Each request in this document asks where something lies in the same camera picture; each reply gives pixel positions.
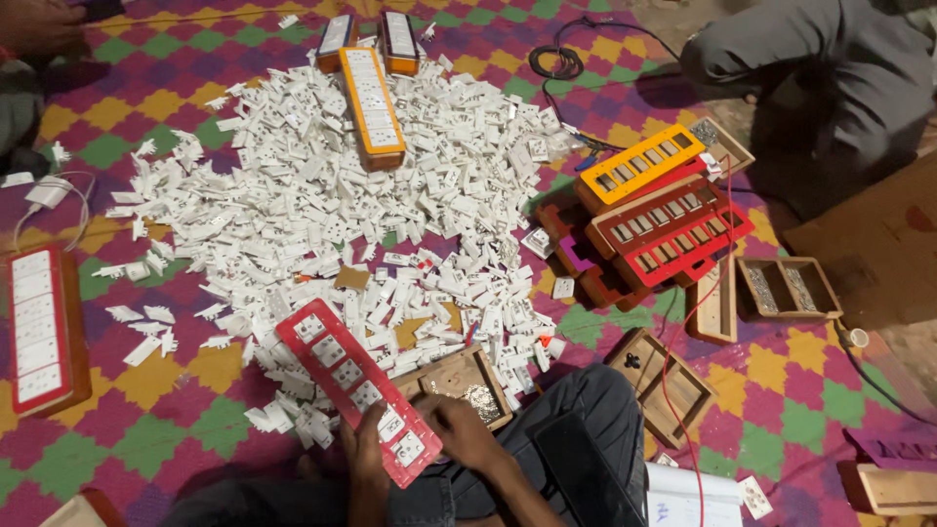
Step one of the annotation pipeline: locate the short orange switch board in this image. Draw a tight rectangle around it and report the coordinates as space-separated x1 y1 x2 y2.
378 10 423 77
315 14 360 75

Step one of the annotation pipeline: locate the person's right hand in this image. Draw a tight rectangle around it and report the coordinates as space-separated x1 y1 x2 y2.
413 394 508 474

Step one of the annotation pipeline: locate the wooden box with silver screws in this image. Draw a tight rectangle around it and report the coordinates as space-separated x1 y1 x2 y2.
394 344 515 434

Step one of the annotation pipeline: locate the wooden box red rim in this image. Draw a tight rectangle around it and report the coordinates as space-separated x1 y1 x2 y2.
39 486 127 527

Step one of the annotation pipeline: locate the single white socket module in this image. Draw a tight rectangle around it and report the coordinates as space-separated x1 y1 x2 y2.
737 475 774 521

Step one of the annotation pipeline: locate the pale wooden box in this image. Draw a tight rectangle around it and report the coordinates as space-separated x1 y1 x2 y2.
837 460 937 518

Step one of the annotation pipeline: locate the black coiled cable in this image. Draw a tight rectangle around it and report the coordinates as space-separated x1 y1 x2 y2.
528 15 683 151

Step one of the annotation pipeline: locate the purple empty switch panel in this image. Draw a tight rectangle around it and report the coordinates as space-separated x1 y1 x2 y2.
844 426 937 474

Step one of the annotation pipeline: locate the colourful patterned floor mat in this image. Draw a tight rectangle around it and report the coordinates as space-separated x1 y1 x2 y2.
0 0 937 527

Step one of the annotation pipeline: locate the red-rimmed wooden switch board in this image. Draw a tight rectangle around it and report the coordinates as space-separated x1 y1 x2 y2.
6 244 94 420

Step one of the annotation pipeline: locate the thin red wire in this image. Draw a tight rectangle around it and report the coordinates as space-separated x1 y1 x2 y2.
661 155 735 527

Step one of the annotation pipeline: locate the yellow empty switch panel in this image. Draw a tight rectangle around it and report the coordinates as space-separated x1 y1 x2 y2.
574 123 709 215

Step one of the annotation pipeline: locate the two-part wooden screw box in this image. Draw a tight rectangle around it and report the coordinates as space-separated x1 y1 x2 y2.
735 255 844 324

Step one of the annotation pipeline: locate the person's left hand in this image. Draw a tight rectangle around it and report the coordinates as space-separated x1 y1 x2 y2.
340 400 393 486

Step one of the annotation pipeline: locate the stack of red empty panels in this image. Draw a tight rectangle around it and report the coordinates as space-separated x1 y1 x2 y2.
585 174 756 291

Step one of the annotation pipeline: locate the person's grey trouser leg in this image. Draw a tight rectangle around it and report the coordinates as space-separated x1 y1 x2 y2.
157 363 651 527

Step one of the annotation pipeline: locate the shallow wooden tray of screws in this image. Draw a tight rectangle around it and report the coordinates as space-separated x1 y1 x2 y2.
687 116 756 179

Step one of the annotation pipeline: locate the empty wooden box black knob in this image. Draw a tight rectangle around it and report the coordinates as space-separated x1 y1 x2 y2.
603 326 719 450

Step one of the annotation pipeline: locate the narrow empty wooden box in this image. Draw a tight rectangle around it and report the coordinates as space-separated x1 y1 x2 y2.
684 255 739 346

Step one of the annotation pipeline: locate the white charger with cable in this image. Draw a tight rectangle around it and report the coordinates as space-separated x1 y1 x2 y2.
12 170 98 254

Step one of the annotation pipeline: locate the red switch panel with sockets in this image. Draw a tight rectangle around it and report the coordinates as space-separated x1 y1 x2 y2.
274 298 445 490

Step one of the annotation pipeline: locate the black cable with white plug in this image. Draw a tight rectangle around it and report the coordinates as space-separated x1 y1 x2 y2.
834 325 937 427

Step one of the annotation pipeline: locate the black phone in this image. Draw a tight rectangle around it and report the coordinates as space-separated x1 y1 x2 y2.
530 410 650 527

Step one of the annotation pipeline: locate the heap of white sockets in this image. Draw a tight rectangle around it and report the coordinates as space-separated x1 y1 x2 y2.
91 53 588 452

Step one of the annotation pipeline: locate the long orange switch board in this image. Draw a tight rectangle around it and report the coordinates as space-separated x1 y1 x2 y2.
338 47 408 172

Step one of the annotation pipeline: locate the white paper notebook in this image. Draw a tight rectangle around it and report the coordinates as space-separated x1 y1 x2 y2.
644 460 745 527

